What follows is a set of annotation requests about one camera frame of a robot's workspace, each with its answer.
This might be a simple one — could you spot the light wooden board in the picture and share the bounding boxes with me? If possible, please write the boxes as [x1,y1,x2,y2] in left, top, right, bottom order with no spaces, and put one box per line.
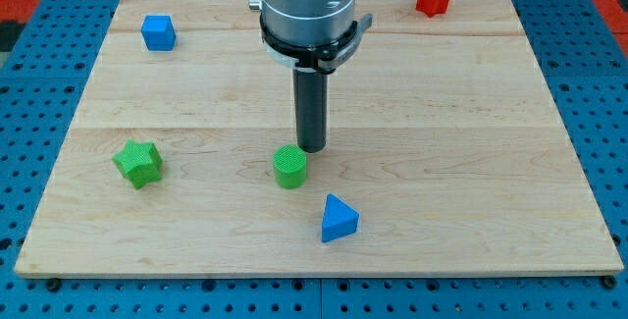
[15,0,624,279]

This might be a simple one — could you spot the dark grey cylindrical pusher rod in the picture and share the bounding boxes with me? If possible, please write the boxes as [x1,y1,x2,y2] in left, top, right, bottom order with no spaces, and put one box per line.
[292,71,328,153]

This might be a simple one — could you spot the green cylinder block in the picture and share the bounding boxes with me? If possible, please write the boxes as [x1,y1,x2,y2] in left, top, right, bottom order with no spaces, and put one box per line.
[273,144,307,189]

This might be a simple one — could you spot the blue cube block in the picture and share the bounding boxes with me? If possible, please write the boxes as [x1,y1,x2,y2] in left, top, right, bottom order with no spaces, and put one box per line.
[141,15,176,51]

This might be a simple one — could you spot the green star block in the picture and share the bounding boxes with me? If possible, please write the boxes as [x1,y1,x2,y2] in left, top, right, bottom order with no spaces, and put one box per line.
[112,139,163,189]

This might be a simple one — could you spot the blue triangle block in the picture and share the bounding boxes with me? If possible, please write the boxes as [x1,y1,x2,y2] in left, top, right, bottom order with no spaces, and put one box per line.
[321,193,360,242]

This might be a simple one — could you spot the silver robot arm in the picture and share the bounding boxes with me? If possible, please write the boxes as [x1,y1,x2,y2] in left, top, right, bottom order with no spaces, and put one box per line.
[248,0,373,153]

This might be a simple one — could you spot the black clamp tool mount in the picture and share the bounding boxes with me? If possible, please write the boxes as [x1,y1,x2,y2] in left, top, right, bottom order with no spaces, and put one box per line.
[259,13,373,74]

